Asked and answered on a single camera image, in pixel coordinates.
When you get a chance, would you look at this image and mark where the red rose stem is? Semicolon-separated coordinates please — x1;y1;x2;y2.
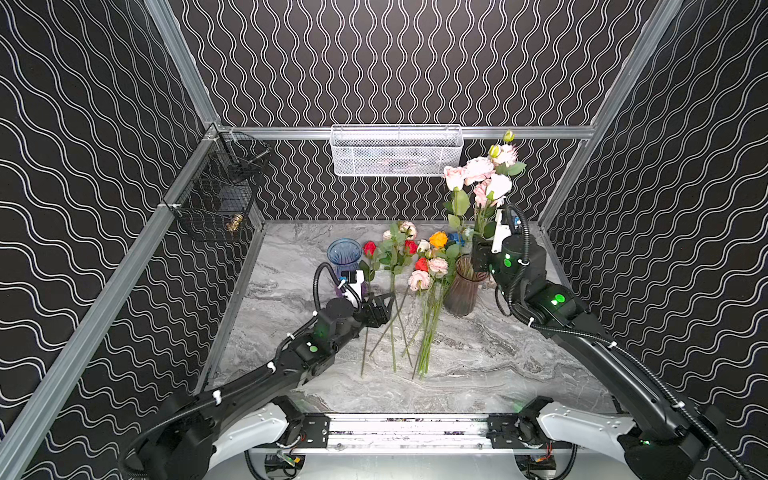
360;241;379;377

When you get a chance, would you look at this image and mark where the black wire wall basket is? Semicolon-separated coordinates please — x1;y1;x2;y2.
162;131;273;244

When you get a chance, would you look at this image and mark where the smoky pink glass vase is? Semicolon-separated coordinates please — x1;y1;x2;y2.
443;255;488;317

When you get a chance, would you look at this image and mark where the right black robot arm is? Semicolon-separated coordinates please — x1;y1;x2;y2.
471;233;751;479

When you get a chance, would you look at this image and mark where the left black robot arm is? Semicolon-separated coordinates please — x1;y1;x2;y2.
117;293;395;479

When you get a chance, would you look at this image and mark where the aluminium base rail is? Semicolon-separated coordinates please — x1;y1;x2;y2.
220;413;574;454

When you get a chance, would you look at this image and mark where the blue purple glass vase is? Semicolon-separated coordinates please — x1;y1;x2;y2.
327;238;363;297

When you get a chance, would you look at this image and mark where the white mesh wall basket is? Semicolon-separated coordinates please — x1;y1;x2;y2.
329;124;464;177

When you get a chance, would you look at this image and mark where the pink flower spray stem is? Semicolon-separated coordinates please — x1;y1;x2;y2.
443;130;527;242

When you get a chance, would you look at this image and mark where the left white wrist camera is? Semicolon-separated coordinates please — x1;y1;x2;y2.
338;270;365;307

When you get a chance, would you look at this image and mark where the pile of artificial flowers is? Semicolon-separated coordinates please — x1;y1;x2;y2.
373;221;464;378

